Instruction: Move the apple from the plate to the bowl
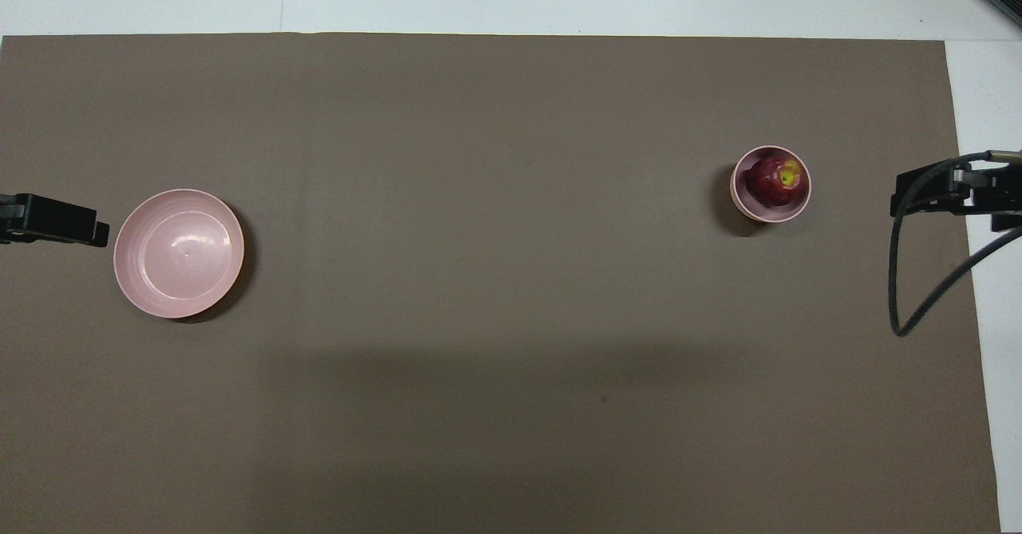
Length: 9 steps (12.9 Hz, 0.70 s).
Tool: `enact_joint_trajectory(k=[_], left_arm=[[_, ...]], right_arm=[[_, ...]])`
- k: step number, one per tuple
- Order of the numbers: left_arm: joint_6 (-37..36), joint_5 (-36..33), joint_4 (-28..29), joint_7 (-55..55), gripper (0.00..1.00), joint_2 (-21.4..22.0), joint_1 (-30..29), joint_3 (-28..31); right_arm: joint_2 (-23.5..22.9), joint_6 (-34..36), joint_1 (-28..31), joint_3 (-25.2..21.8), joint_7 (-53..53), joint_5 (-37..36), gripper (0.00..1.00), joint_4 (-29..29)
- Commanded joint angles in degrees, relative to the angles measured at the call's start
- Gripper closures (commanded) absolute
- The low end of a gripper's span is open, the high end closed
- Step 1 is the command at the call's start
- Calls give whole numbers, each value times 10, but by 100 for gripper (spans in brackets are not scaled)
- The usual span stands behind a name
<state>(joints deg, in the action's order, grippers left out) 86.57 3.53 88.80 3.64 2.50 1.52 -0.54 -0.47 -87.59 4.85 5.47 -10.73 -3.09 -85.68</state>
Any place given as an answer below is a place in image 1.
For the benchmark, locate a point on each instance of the pink plate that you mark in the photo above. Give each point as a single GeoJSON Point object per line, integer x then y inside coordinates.
{"type": "Point", "coordinates": [180, 255]}

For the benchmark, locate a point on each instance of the red apple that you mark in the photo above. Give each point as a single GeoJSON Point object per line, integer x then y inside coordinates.
{"type": "Point", "coordinates": [770, 183]}

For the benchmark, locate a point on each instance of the pink bowl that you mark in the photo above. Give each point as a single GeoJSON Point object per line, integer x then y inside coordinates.
{"type": "Point", "coordinates": [741, 195]}

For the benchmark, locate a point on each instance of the brown table mat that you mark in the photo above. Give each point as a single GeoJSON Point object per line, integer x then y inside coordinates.
{"type": "Point", "coordinates": [495, 318]}

